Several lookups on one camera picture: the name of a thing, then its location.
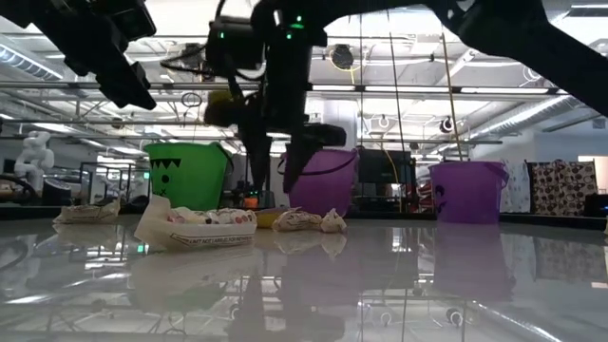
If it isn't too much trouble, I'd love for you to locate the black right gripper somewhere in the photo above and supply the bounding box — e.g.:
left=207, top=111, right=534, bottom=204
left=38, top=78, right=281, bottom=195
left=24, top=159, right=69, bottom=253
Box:
left=203, top=32, right=348, bottom=194

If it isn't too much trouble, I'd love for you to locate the yellow sour candy bag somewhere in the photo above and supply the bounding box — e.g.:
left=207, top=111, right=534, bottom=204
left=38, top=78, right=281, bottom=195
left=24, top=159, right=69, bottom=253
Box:
left=255, top=207, right=286, bottom=229

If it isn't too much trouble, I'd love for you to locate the black round machine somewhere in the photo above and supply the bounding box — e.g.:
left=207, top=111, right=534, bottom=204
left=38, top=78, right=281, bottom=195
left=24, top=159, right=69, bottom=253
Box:
left=41, top=178, right=72, bottom=206

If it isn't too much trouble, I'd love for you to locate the silver ventilation duct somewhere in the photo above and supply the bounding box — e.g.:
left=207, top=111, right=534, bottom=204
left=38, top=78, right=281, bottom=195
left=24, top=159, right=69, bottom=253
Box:
left=0, top=45, right=66, bottom=82
left=467, top=94, right=585, bottom=142

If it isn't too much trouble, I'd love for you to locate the purple bucket with face print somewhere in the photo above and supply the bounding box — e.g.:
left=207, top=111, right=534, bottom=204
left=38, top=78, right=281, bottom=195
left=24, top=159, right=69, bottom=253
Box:
left=427, top=160, right=510, bottom=224

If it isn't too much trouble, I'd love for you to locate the white dotted candy bag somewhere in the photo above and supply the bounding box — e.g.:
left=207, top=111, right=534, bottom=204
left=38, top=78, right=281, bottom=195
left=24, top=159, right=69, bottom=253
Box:
left=320, top=207, right=349, bottom=235
left=52, top=199, right=121, bottom=225
left=271, top=207, right=324, bottom=233
left=134, top=194, right=258, bottom=253

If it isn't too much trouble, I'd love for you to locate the brown patterned cloth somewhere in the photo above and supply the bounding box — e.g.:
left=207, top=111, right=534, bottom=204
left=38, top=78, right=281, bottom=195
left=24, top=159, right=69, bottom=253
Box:
left=530, top=160, right=599, bottom=218

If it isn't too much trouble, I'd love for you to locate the yellow hanging cable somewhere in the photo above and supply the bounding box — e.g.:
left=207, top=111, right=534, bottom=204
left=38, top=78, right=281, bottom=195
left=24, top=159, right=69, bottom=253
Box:
left=440, top=30, right=465, bottom=162

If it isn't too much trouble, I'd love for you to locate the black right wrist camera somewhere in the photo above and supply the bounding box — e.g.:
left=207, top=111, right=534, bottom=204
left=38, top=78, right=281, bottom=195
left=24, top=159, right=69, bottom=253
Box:
left=206, top=16, right=265, bottom=72

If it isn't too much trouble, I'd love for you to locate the green monster face bucket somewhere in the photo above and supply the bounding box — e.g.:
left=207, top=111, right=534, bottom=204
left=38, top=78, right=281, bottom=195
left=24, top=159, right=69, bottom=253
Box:
left=142, top=141, right=235, bottom=213

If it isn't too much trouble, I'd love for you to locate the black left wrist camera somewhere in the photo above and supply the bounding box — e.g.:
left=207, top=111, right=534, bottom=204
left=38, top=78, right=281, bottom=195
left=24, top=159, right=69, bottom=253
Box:
left=89, top=0, right=158, bottom=42

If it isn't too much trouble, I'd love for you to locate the black ceiling cable reel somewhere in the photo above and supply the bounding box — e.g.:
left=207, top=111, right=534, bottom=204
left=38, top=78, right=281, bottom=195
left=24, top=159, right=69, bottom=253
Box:
left=331, top=44, right=355, bottom=71

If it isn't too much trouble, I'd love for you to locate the black hanging cable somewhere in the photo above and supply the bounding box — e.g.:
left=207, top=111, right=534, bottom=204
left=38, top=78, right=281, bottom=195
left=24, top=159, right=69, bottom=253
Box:
left=387, top=9, right=406, bottom=213

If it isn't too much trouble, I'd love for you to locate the long ceiling light beam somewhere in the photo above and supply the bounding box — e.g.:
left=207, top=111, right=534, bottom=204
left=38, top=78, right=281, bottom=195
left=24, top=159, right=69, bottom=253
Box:
left=0, top=81, right=571, bottom=96

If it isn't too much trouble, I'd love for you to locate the black box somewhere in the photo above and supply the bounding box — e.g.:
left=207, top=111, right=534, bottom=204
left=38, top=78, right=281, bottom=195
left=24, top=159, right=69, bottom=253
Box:
left=583, top=193, right=608, bottom=219

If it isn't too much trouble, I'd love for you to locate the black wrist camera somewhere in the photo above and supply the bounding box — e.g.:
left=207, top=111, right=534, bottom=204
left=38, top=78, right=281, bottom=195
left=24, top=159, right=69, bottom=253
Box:
left=206, top=16, right=265, bottom=72
left=89, top=0, right=158, bottom=42

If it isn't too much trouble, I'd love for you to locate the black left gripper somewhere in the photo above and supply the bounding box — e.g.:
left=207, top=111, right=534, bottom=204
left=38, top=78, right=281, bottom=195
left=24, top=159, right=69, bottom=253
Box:
left=32, top=11, right=157, bottom=110

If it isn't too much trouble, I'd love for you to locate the white hanging cloth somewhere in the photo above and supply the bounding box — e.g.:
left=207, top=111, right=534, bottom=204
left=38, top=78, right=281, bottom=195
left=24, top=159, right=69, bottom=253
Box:
left=499, top=160, right=532, bottom=215

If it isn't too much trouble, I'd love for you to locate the plain purple bucket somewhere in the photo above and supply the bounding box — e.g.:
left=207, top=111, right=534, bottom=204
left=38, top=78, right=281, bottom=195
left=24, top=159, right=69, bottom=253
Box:
left=277, top=148, right=358, bottom=218

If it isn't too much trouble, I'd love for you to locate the white round pillar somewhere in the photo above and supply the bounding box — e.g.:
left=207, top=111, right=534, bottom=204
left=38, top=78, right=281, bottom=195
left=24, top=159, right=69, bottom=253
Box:
left=321, top=98, right=358, bottom=153

